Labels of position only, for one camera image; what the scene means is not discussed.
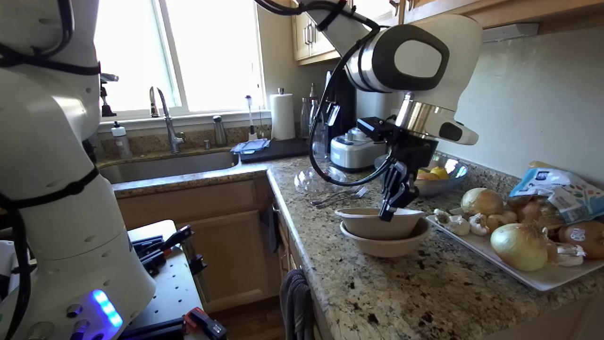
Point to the blue white food package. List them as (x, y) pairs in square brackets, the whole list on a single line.
[(572, 197)]

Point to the chrome sink faucet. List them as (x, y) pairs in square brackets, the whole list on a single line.
[(157, 109)]

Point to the paper towel roll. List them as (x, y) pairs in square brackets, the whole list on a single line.
[(281, 116)]

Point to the white ceramic bottom bowl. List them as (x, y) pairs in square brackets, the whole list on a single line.
[(389, 248)]

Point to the glass fruit bowl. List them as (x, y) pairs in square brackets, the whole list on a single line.
[(440, 177)]

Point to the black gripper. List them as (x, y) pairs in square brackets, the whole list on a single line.
[(406, 154)]

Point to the brown onion back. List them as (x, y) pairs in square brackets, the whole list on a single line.
[(481, 201)]

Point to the soap dispenser bottle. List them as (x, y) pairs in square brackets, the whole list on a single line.
[(121, 141)]

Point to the white rectangular tray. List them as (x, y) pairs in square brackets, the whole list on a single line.
[(557, 271)]

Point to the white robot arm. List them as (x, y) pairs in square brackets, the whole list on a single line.
[(429, 63)]

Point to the large yellow onion front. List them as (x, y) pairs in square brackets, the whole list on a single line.
[(519, 246)]

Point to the wooden upper cabinets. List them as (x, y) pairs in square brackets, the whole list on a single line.
[(311, 46)]

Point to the white ceramic top bowl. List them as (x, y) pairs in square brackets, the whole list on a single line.
[(368, 222)]

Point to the white ceramic bowl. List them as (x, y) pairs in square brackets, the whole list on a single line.
[(389, 248), (368, 222)]

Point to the blue grey hanging towel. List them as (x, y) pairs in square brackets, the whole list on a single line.
[(296, 307)]

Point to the silver food processor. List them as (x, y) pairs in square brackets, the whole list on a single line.
[(355, 150)]

